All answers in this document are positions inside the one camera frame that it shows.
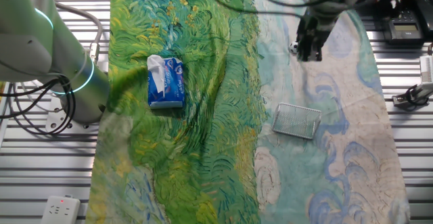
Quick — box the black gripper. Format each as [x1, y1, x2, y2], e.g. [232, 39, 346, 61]
[296, 12, 335, 62]

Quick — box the painted landscape tablecloth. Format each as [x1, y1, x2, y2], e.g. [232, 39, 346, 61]
[85, 0, 411, 224]

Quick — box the blue tissue pack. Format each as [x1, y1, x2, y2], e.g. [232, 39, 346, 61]
[146, 54, 186, 110]

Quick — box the white power strip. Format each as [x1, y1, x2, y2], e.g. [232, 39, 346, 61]
[40, 194, 81, 224]

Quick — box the grey camera on mount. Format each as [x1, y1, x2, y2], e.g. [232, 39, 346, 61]
[392, 81, 433, 110]

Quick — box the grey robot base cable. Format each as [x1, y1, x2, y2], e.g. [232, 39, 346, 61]
[53, 0, 104, 66]

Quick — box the black base cable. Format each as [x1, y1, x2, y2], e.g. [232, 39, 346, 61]
[8, 78, 77, 137]
[0, 76, 68, 119]

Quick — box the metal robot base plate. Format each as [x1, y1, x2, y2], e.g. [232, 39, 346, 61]
[45, 95, 101, 134]

